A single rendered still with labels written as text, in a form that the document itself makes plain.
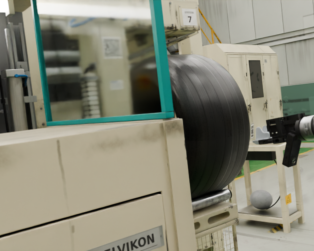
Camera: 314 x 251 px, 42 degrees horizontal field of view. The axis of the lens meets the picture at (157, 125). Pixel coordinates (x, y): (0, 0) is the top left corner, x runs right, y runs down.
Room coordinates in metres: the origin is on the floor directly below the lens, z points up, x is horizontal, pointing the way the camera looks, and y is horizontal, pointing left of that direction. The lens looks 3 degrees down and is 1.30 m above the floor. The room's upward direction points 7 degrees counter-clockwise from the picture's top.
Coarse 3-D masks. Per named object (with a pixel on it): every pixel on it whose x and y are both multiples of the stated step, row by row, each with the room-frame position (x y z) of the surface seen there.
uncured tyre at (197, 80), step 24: (192, 72) 1.48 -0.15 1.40; (216, 72) 1.54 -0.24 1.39; (192, 96) 1.42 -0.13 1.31; (216, 96) 1.45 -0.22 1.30; (240, 96) 1.53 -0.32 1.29; (192, 120) 1.40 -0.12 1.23; (216, 120) 1.42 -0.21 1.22; (240, 120) 1.49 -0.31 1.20; (192, 144) 1.40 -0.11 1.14; (216, 144) 1.42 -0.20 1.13; (240, 144) 1.50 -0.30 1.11; (192, 168) 1.43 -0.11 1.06; (216, 168) 1.46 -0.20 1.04; (240, 168) 1.57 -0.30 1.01; (192, 192) 1.49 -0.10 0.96
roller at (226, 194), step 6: (216, 192) 1.61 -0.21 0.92; (222, 192) 1.62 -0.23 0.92; (228, 192) 1.63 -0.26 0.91; (198, 198) 1.55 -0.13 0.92; (204, 198) 1.55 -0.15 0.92; (210, 198) 1.57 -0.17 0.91; (216, 198) 1.58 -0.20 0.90; (222, 198) 1.60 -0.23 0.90; (228, 198) 1.63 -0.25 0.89; (192, 204) 1.51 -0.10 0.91; (198, 204) 1.53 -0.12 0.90; (204, 204) 1.54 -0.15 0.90; (210, 204) 1.57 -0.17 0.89; (192, 210) 1.51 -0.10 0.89
